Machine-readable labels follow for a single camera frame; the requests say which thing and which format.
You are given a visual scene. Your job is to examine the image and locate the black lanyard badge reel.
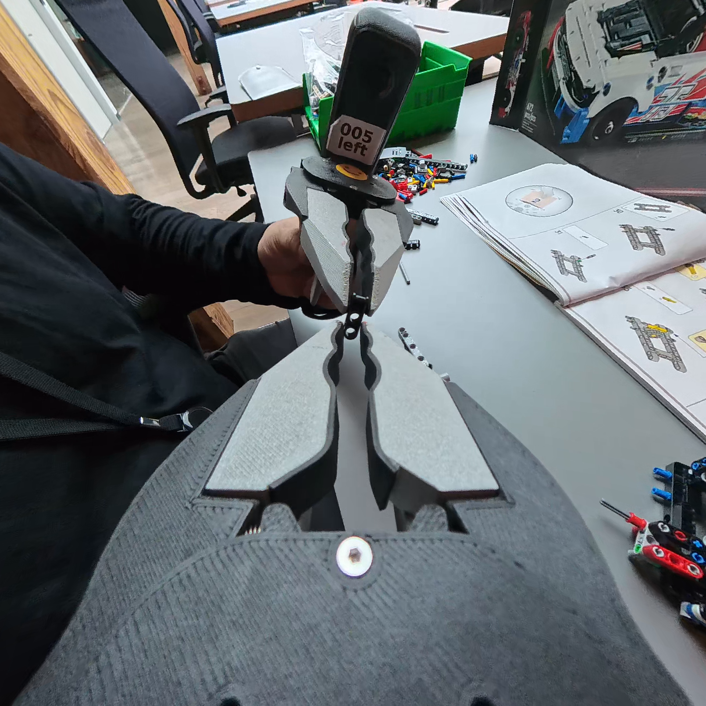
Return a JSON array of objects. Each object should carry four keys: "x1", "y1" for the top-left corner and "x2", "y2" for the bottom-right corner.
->
[{"x1": 0, "y1": 352, "x2": 214, "y2": 443}]

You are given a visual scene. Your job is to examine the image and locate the person's left hand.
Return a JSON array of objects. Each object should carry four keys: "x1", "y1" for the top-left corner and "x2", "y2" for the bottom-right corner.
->
[{"x1": 257, "y1": 217, "x2": 334, "y2": 309}]

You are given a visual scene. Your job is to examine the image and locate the lego instruction booklet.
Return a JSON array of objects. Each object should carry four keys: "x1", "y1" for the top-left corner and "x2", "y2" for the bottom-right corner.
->
[{"x1": 441, "y1": 163, "x2": 706, "y2": 442}]

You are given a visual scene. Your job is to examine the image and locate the black office chair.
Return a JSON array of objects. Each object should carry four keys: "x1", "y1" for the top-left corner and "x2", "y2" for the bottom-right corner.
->
[{"x1": 55, "y1": 0, "x2": 299, "y2": 200}]

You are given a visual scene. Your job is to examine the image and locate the person's dark clothing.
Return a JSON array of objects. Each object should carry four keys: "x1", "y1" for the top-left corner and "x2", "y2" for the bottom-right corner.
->
[{"x1": 0, "y1": 265, "x2": 299, "y2": 706}]

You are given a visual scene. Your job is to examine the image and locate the wooden cabinet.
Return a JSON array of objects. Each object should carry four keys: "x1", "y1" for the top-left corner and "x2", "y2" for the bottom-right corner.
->
[{"x1": 0, "y1": 6, "x2": 136, "y2": 195}]

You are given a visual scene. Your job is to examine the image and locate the grey lego frame assembly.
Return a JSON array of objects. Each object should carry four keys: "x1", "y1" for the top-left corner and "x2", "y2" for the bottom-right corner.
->
[{"x1": 397, "y1": 327, "x2": 451, "y2": 382}]

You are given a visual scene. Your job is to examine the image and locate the black box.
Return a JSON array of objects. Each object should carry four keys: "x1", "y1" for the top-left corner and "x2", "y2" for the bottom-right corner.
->
[{"x1": 490, "y1": 0, "x2": 706, "y2": 147}]

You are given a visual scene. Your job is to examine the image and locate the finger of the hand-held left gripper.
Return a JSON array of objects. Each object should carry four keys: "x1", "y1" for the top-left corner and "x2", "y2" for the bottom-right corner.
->
[
  {"x1": 299, "y1": 186, "x2": 355, "y2": 310},
  {"x1": 360, "y1": 208, "x2": 410, "y2": 317}
]

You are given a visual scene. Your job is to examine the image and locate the clear plastic bags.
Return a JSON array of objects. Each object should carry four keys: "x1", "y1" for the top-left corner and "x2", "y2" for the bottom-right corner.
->
[{"x1": 299, "y1": 11, "x2": 356, "y2": 119}]

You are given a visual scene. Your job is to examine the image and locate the green plastic bin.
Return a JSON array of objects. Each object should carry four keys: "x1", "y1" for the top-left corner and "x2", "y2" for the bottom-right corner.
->
[{"x1": 302, "y1": 41, "x2": 472, "y2": 147}]

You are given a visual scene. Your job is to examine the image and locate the small black lego connector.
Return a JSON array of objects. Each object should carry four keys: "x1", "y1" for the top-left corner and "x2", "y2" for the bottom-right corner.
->
[{"x1": 343, "y1": 294, "x2": 369, "y2": 338}]

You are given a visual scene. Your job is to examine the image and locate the grey wood-edged side table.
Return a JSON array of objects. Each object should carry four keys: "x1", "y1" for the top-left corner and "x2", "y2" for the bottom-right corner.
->
[{"x1": 215, "y1": 0, "x2": 511, "y2": 125}]

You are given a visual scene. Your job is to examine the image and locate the partly built lego model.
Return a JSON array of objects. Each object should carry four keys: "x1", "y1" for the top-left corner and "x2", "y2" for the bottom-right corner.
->
[{"x1": 600, "y1": 457, "x2": 706, "y2": 627}]

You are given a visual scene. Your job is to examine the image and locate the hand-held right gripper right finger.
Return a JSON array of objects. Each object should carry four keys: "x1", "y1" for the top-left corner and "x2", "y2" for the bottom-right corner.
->
[{"x1": 360, "y1": 324, "x2": 501, "y2": 510}]

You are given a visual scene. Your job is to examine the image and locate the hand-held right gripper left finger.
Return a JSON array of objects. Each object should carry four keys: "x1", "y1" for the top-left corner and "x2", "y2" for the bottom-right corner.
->
[{"x1": 204, "y1": 321, "x2": 344, "y2": 506}]

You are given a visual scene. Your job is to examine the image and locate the pile of loose lego pieces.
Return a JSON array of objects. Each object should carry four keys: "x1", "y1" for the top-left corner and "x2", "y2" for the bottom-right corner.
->
[{"x1": 375, "y1": 146, "x2": 478, "y2": 227}]

